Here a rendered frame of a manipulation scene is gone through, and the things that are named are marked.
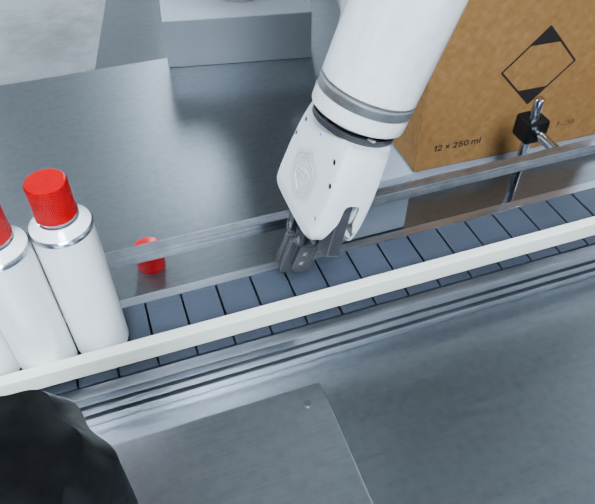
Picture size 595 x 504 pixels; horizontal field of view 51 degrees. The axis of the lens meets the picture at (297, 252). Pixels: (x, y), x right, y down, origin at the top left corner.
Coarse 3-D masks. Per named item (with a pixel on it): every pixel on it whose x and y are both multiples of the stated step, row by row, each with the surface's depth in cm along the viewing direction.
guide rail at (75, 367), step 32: (576, 224) 69; (448, 256) 65; (480, 256) 65; (512, 256) 68; (352, 288) 62; (384, 288) 64; (224, 320) 59; (256, 320) 60; (96, 352) 57; (128, 352) 57; (160, 352) 58; (0, 384) 54; (32, 384) 55
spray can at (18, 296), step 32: (0, 224) 46; (0, 256) 47; (32, 256) 50; (0, 288) 48; (32, 288) 50; (0, 320) 51; (32, 320) 52; (64, 320) 57; (32, 352) 54; (64, 352) 57
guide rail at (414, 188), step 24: (576, 144) 71; (480, 168) 68; (504, 168) 69; (528, 168) 70; (384, 192) 65; (408, 192) 66; (432, 192) 67; (264, 216) 63; (168, 240) 60; (192, 240) 60; (216, 240) 61; (120, 264) 59
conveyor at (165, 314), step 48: (576, 192) 78; (432, 240) 72; (480, 240) 72; (576, 240) 72; (240, 288) 67; (288, 288) 67; (432, 288) 67; (144, 336) 62; (240, 336) 62; (96, 384) 59
